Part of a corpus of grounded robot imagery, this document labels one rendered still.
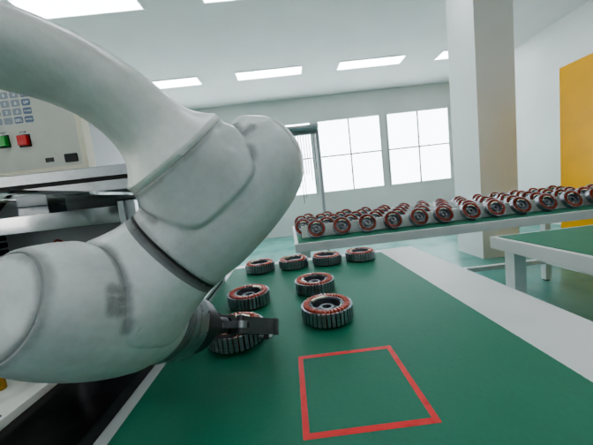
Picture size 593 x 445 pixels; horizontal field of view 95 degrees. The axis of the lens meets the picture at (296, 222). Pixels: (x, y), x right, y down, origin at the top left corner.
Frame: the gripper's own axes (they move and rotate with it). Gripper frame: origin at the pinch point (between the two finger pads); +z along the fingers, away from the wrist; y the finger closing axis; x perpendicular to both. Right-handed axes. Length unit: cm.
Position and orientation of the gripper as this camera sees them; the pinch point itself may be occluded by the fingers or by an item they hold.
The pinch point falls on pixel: (236, 330)
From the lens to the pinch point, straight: 59.4
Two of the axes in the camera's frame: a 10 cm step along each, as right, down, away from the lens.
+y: 9.9, -0.9, -1.3
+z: 1.6, 4.0, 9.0
